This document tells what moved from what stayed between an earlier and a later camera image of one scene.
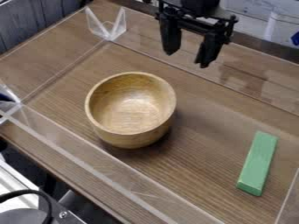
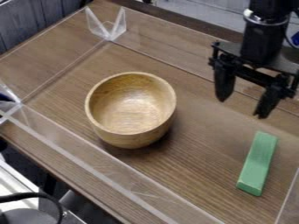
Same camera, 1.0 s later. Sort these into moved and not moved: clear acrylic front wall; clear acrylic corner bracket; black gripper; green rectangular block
Moved: black gripper
Not moved: clear acrylic corner bracket; clear acrylic front wall; green rectangular block
